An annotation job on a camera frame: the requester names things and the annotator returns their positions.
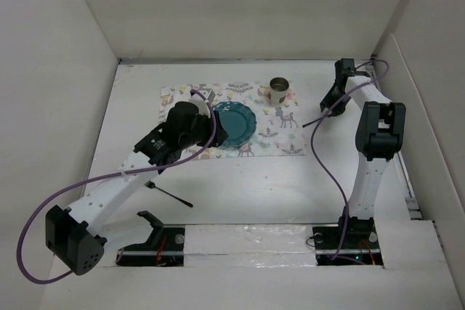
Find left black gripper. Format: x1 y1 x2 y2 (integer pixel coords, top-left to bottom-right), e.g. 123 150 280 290
179 110 227 150

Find black metal spoon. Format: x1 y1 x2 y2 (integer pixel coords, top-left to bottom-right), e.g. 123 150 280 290
302 113 332 128

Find teal ceramic plate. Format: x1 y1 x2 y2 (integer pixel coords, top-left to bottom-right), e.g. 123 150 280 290
214 101 257 148

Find floral animal print napkin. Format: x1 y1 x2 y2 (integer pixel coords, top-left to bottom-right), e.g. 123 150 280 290
158 81 307 160

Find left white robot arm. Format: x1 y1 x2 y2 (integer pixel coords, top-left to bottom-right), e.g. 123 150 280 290
45 102 227 275

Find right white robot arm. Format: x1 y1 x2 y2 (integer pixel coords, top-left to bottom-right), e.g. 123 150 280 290
320 58 406 248

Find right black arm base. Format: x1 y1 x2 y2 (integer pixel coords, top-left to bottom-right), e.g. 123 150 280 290
306 216 384 266

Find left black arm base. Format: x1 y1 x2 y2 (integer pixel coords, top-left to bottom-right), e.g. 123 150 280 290
116 211 186 267

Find black metal fork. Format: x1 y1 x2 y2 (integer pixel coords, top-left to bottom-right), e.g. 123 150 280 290
145 181 194 208

